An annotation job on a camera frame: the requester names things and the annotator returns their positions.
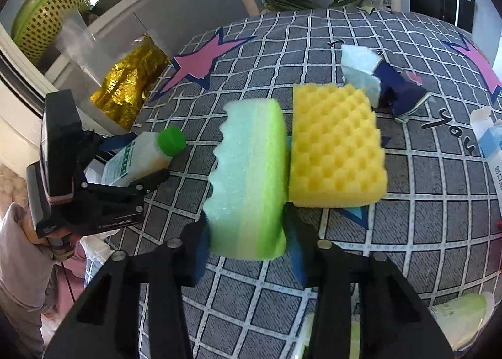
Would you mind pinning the person's left hand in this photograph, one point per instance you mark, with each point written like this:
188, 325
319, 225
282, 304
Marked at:
59, 251

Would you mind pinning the green sponge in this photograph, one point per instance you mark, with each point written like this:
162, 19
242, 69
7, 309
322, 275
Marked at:
247, 178

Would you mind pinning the green plastic colander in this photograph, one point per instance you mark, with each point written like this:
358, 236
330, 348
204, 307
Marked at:
47, 18

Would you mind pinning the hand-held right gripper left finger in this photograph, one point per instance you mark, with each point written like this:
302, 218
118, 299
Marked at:
198, 253

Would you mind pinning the yellow dimpled sponge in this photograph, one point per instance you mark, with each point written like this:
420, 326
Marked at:
333, 147

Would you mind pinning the gold foil bag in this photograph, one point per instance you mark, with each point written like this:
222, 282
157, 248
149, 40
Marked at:
125, 84

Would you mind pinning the light blue white carton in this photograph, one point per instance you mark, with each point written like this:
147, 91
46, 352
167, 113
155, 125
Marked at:
490, 147

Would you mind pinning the person's left forearm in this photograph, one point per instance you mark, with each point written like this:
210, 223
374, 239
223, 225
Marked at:
19, 276

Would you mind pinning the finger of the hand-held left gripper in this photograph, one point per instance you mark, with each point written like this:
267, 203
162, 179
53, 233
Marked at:
133, 191
113, 141

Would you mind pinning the grey checked star tablecloth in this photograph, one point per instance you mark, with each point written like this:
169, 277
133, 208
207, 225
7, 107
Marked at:
431, 225

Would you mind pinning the green capped juice bottle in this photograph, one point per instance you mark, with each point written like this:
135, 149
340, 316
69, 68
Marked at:
133, 159

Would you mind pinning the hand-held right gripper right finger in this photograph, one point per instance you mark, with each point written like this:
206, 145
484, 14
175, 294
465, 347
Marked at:
298, 261

